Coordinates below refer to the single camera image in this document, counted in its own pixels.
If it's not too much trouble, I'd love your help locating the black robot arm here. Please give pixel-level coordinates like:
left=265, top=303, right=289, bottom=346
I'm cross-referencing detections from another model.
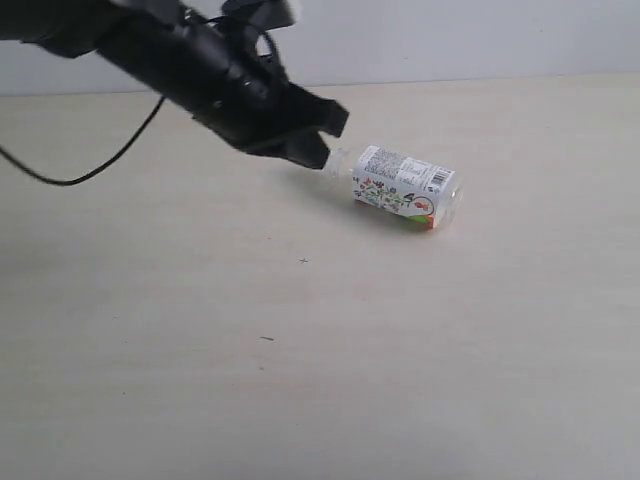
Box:
left=1, top=1, right=349, bottom=170

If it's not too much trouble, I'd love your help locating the black cable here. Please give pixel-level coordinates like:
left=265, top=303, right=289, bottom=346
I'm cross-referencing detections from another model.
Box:
left=0, top=94, right=166, bottom=187

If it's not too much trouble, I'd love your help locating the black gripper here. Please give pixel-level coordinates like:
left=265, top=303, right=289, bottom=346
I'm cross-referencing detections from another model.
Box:
left=149, top=19, right=349, bottom=170

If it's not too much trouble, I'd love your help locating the floral label clear bottle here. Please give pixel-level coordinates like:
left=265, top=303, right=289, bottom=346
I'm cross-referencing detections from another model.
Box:
left=321, top=145, right=462, bottom=230

